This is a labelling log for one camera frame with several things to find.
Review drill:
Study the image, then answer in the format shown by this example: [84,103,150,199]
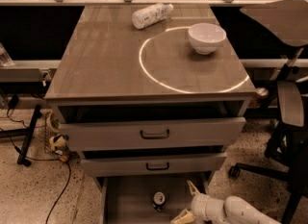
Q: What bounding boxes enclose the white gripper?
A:
[170,180,226,224]

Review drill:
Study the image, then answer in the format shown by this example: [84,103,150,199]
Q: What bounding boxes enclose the blue pepsi can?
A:
[152,191,167,212]

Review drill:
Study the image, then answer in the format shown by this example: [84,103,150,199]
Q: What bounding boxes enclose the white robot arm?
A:
[170,180,281,224]

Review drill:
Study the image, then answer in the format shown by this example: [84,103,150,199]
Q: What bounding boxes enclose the middle grey drawer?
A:
[81,153,226,177]

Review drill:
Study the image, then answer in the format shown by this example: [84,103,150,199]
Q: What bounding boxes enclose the grey drawer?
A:
[81,153,226,177]
[60,117,245,151]

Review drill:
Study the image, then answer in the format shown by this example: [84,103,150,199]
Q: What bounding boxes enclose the bottom open drawer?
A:
[97,171,213,224]

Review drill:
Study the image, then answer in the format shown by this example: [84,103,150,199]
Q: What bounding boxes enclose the top grey drawer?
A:
[60,117,245,151]

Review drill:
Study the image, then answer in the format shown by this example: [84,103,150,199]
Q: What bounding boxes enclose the grey drawer cabinet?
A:
[44,4,258,224]

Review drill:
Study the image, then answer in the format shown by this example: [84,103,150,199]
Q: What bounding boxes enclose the white ceramic bowl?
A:
[188,23,226,55]

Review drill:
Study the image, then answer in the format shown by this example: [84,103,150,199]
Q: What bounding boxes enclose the black stand leg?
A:
[17,105,41,166]

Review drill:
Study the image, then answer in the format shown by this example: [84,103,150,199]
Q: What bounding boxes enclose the white plastic bottle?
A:
[132,3,174,29]

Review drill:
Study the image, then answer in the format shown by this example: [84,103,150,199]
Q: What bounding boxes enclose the black power adapter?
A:
[8,94,19,109]

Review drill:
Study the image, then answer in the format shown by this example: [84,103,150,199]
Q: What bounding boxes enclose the black office chair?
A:
[229,0,308,224]

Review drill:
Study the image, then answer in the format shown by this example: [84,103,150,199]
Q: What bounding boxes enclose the clear plastic cup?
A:
[0,42,14,67]

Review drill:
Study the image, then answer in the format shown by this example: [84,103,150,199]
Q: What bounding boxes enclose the wire basket with items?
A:
[45,112,70,162]

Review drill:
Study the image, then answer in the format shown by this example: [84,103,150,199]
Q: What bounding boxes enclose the black floor cable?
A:
[0,109,72,224]

